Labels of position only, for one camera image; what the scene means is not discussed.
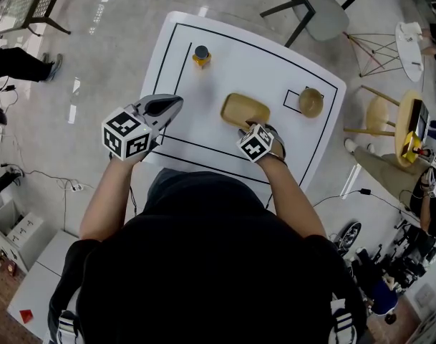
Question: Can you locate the wooden stool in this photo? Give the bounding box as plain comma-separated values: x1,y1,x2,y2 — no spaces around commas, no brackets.
343,85,402,138

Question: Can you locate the white oval side table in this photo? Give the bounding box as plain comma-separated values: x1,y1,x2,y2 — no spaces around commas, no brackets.
394,21,425,83

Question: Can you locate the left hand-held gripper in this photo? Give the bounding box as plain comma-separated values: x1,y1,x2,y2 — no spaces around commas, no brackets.
101,94,185,162

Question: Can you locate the black metal mesh bench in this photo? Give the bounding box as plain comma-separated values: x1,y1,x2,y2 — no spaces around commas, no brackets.
0,0,93,38

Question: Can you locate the white storage cabinet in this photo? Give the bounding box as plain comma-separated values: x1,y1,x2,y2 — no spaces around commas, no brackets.
0,196,45,272

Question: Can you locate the grey chair with black legs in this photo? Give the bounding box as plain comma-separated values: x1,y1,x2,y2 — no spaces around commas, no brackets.
259,0,359,49

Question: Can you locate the white table with black lines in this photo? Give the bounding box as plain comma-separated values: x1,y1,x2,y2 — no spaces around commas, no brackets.
140,11,348,213

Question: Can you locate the grey device with screen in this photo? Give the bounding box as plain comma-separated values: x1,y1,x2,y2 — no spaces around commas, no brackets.
408,98,431,142

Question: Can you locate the round wooden bowl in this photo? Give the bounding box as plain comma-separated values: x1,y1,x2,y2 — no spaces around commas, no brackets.
298,87,325,119

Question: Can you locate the person's right shoe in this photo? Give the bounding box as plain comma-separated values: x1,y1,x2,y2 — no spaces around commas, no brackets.
329,298,359,344

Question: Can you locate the person's right forearm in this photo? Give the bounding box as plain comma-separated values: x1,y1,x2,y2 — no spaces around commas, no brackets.
259,153,329,240

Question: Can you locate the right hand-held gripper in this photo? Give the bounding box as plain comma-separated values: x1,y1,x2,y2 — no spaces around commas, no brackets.
236,123,287,163

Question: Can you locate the person's left forearm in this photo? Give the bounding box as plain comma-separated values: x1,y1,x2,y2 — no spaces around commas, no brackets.
78,151,137,242

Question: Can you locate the person's left shoe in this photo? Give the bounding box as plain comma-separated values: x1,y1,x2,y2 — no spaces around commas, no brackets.
55,309,79,344

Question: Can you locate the white low table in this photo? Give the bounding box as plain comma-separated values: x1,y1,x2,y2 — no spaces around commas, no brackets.
6,229,79,340

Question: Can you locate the person's torso in black shirt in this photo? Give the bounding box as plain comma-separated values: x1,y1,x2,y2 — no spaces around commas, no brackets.
47,168,369,344

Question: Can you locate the colourful wire frame stand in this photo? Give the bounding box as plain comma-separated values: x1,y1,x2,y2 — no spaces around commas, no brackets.
342,32,407,79

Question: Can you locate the pile of black equipment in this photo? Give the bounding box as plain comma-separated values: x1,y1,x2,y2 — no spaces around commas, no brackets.
346,219,436,317

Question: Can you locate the round wooden side table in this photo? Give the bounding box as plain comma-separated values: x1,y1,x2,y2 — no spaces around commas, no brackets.
394,89,425,168

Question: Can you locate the rectangular wooden container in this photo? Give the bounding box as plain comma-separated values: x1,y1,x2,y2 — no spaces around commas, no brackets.
220,92,272,133

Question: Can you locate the yellow box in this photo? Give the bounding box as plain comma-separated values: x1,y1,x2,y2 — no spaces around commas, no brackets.
399,130,422,164

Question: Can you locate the yellow jar with black lid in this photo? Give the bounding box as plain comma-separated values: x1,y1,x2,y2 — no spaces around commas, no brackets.
192,44,213,70

